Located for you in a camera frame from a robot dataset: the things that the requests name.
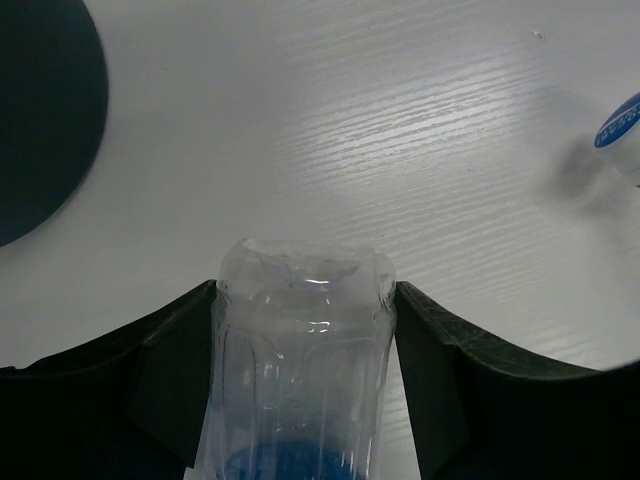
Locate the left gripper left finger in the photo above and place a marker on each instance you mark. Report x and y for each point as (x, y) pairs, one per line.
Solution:
(129, 404)

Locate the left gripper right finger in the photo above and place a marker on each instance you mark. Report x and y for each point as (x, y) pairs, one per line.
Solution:
(481, 407)

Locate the blue label clear bottle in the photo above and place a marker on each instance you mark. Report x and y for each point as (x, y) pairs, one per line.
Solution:
(301, 341)

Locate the small blue cap bottle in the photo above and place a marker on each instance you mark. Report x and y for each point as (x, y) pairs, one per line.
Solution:
(617, 140)

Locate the dark grey plastic bin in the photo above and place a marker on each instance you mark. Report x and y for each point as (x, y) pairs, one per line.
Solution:
(54, 104)

